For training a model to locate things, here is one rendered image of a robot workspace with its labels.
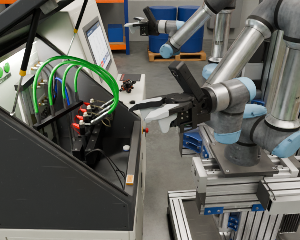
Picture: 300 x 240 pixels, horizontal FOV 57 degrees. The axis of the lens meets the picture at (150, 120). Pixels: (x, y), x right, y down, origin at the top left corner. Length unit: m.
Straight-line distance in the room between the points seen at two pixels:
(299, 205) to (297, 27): 0.70
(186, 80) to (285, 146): 0.49
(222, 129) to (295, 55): 0.32
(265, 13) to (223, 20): 0.66
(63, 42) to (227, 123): 1.05
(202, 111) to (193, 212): 1.45
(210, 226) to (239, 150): 0.97
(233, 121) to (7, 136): 0.73
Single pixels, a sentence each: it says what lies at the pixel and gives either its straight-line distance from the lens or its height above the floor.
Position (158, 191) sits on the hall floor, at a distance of 2.55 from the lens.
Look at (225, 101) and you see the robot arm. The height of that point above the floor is 1.44.
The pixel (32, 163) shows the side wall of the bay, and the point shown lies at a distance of 1.08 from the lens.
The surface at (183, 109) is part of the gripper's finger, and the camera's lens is 0.64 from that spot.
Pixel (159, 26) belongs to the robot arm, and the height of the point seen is 1.44.
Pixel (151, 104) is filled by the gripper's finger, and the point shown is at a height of 1.45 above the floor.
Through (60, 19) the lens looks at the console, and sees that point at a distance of 1.58.
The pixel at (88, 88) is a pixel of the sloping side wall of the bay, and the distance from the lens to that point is 1.60.
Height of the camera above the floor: 1.74
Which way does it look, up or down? 29 degrees down
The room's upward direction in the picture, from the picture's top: straight up
